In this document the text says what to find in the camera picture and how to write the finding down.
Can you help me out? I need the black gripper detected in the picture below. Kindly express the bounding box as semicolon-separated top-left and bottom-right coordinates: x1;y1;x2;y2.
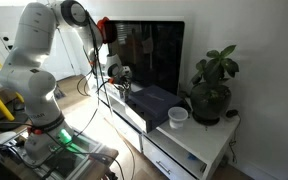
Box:
115;65;133;101

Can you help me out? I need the aluminium robot base platform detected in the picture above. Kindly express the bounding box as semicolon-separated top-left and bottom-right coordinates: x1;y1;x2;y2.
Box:
3;129;120;180

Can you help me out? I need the white cardboard box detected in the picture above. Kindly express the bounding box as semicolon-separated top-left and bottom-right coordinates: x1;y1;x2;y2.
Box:
104;80;132;101

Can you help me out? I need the dark blue flat box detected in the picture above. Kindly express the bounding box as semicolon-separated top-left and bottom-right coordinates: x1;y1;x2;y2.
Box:
127;84;185;132

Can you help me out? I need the black flat screen TV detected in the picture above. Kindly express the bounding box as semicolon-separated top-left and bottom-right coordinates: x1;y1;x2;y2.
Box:
104;20;186;96

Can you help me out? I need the clear plastic cup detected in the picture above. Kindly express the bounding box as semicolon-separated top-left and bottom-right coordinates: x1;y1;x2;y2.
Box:
167;106;189;130

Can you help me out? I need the potted plant dark pot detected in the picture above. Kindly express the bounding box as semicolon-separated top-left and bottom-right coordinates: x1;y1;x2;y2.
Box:
187;44;240;127

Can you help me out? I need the white TV cabinet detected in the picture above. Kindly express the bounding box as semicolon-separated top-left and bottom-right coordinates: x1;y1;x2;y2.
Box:
87;76;241;180

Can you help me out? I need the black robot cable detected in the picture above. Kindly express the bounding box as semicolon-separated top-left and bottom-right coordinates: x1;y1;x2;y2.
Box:
76;13;118;134

